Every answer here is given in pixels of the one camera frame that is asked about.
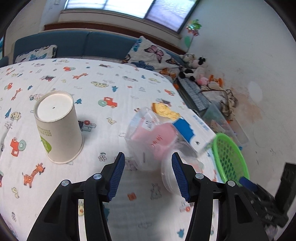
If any black white plush toy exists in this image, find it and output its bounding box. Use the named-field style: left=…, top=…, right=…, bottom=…
left=179, top=53, right=206, bottom=81

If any green plastic basket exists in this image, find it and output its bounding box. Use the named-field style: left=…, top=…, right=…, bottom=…
left=212, top=133, right=249, bottom=186

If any colourful pinwheel wall decoration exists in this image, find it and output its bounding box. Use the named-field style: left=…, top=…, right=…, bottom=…
left=186, top=19, right=202, bottom=37

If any white paper cup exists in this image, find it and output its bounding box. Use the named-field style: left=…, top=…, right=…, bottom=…
left=34, top=91, right=84, bottom=164

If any white milk carton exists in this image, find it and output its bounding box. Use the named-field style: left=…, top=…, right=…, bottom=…
left=173, top=109, right=216, bottom=156

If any pink plush toy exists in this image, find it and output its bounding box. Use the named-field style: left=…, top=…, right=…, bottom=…
left=196, top=76, right=209, bottom=86

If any clear plastic lid container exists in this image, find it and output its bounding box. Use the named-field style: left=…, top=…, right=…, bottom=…
left=161, top=141, right=204, bottom=194

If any butterfly print pillow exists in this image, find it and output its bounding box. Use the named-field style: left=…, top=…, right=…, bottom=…
left=122, top=36, right=185, bottom=80

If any blue sofa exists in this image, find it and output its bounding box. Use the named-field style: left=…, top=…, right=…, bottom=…
left=0, top=31, right=186, bottom=68

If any window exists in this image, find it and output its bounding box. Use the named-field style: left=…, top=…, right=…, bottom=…
left=65, top=0, right=198, bottom=32

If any printed white table cloth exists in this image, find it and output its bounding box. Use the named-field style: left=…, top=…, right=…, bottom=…
left=1, top=59, right=193, bottom=240

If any orange fox plush toy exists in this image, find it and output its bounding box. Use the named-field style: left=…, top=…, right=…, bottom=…
left=208, top=75, right=223, bottom=90

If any clear plastic storage box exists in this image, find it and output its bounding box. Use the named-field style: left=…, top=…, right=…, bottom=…
left=202, top=101, right=249, bottom=150

